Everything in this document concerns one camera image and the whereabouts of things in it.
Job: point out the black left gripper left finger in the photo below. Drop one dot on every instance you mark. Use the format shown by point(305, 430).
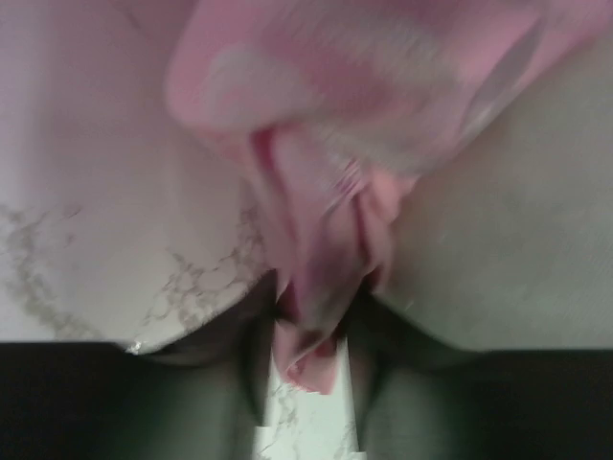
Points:
point(205, 395)

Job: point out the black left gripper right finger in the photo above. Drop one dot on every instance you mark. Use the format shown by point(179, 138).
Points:
point(403, 409)

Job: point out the white pillow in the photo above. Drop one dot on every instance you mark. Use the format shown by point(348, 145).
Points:
point(509, 246)

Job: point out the pink satin pillowcase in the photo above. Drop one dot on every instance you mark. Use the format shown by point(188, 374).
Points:
point(332, 110)

